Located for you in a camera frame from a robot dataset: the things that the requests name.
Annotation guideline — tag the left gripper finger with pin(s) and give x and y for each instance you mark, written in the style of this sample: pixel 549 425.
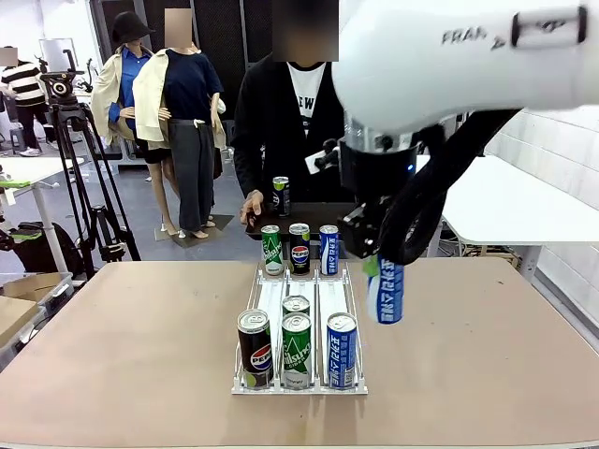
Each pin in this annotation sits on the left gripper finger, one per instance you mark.
pixel 16 183
pixel 25 236

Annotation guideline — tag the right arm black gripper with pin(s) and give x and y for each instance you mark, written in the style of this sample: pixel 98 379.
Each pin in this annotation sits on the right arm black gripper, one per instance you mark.
pixel 365 229

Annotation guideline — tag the blue Pocari Sweat can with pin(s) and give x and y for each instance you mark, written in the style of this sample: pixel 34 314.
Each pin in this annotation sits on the blue Pocari Sweat can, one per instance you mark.
pixel 329 252
pixel 341 355
pixel 386 294

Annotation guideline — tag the black Pepsi can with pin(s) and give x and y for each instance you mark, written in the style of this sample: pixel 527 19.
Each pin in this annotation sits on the black Pepsi can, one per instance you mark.
pixel 299 252
pixel 255 351
pixel 281 198

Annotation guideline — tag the dark brown serving tray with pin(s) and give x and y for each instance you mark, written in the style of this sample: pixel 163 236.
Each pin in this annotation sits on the dark brown serving tray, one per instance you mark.
pixel 309 212

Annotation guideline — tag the green Chilsung cider can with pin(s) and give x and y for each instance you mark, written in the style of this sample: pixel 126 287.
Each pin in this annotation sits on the green Chilsung cider can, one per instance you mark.
pixel 296 305
pixel 296 355
pixel 273 252

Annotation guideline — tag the person's right forearm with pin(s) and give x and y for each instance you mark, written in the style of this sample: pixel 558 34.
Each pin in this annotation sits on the person's right forearm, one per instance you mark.
pixel 245 173

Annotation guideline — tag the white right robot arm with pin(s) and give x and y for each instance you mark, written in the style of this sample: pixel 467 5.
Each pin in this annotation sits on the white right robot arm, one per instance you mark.
pixel 444 70

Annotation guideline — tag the person in striped shirt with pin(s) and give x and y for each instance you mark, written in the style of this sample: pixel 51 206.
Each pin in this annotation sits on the person in striped shirt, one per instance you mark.
pixel 25 89

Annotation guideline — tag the person in black jacket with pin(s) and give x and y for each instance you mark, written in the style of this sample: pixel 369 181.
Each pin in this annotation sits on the person in black jacket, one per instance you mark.
pixel 262 131

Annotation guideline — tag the person's right hand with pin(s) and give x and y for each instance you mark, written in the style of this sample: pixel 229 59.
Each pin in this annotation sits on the person's right hand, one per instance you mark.
pixel 253 208

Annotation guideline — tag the white table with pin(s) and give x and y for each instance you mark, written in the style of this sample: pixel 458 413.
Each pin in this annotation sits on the white table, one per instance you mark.
pixel 42 170
pixel 505 201

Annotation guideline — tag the black backpack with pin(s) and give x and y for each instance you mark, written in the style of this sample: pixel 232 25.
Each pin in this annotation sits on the black backpack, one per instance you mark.
pixel 61 252

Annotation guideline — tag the grey stool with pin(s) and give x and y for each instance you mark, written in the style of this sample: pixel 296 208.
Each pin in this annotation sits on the grey stool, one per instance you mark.
pixel 16 140

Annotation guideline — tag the open cardboard box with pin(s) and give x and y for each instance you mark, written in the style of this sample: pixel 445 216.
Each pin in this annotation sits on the open cardboard box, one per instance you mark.
pixel 33 286

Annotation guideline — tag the clear plastic storage bin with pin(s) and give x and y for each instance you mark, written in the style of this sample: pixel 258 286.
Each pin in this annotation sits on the clear plastic storage bin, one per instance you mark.
pixel 63 292

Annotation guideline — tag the white whiteboard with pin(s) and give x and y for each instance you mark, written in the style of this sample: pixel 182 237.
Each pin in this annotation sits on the white whiteboard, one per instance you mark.
pixel 54 51

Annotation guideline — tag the white can dispenser rack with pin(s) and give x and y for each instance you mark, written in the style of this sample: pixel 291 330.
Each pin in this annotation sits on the white can dispenser rack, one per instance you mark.
pixel 299 391

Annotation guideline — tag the mannequin with navy top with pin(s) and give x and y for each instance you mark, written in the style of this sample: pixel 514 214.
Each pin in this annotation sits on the mannequin with navy top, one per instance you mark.
pixel 192 117

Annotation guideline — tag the black backdrop curtain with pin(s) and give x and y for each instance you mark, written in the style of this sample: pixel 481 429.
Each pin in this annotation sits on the black backdrop curtain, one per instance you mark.
pixel 224 37

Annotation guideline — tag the black camera tripod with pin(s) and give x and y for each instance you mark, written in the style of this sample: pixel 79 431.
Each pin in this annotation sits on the black camera tripod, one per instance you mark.
pixel 82 187

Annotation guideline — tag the grey mannequin base plate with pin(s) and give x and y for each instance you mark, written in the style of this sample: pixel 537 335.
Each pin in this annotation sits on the grey mannequin base plate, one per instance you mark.
pixel 215 224

